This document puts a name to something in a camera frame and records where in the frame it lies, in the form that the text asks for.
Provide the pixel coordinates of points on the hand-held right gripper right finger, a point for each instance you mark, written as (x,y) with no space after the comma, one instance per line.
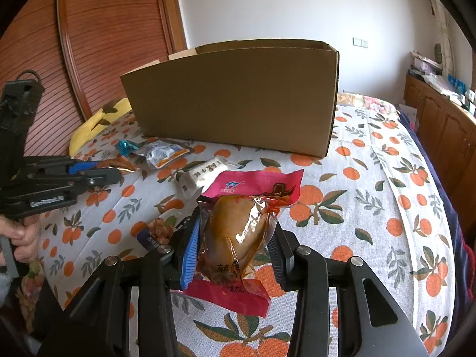
(275,254)

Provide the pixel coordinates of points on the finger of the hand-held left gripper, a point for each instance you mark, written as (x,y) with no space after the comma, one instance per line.
(83,167)
(100,179)

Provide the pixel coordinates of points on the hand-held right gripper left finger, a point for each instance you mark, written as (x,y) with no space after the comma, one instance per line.
(191,245)

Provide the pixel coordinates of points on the brown glossy snack packet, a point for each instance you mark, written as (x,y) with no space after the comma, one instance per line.
(119,163)

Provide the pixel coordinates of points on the pink drumstick snack packet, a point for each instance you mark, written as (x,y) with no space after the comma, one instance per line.
(234,238)

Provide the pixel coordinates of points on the brown cardboard box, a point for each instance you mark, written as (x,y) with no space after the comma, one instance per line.
(230,100)

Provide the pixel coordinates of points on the person's left hand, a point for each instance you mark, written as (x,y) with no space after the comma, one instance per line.
(22,238)

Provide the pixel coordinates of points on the purple walnut print packet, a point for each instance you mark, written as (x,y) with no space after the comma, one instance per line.
(158,230)

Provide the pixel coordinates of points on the teal candy wrapper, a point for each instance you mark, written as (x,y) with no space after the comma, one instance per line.
(125,147)

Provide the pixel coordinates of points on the yellow plush toy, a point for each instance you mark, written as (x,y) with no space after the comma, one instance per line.
(93,126)

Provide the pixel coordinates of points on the clear orange label snack packet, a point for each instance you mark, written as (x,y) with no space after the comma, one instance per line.
(163,154)

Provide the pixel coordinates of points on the white snack packet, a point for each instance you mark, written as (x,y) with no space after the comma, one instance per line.
(202,173)

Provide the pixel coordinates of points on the orange fruit print tablecloth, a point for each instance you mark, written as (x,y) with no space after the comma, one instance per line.
(353,212)

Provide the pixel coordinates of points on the wooden slatted wardrobe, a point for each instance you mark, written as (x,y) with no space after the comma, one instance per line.
(111,26)

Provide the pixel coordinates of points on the floral blanket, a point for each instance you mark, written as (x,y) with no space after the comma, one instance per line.
(372,104)

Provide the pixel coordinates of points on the navy blue blanket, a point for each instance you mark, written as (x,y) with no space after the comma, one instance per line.
(446,193)

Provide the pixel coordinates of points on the white paper bag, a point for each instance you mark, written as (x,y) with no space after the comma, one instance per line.
(407,115)

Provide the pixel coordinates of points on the low wooden cabinet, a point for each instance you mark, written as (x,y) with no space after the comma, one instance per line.
(438,126)

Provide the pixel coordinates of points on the clear plastic bag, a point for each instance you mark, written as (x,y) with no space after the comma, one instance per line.
(440,83)

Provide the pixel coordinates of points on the stack of boxes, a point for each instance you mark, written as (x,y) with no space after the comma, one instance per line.
(424,63)

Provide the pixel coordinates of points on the row of blue bottles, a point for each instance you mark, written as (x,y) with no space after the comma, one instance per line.
(456,81)

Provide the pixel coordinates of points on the round grey fan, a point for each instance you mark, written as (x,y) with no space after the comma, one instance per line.
(438,52)

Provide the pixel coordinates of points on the pale patterned curtain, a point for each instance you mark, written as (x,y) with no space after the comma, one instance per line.
(442,26)

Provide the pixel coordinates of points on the white wall switch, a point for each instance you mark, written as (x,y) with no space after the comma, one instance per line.
(360,42)

